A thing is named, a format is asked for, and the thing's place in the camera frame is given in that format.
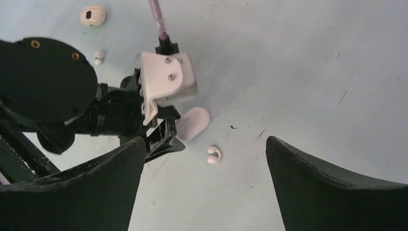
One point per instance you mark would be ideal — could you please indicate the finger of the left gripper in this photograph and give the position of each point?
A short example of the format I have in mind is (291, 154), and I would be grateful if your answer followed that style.
(163, 140)

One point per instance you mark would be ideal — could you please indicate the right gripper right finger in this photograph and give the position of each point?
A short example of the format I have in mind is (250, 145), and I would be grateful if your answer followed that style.
(315, 195)

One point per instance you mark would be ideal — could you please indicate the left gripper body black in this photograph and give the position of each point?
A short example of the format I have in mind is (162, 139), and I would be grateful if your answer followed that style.
(143, 131)

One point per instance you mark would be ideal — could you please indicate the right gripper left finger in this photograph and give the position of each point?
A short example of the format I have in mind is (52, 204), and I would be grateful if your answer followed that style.
(98, 195)

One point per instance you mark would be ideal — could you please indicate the white earbud charging case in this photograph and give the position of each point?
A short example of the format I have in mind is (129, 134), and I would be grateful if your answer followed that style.
(192, 123)

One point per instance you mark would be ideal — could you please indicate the pink earbud charging case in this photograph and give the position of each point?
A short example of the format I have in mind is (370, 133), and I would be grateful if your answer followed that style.
(93, 15)

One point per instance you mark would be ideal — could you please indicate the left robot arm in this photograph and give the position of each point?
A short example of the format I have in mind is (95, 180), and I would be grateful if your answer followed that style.
(48, 87)

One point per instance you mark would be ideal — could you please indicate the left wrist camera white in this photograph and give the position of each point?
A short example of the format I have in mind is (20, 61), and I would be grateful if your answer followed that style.
(166, 80)

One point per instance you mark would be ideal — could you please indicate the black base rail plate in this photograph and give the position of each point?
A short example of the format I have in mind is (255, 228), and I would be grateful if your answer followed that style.
(21, 160)

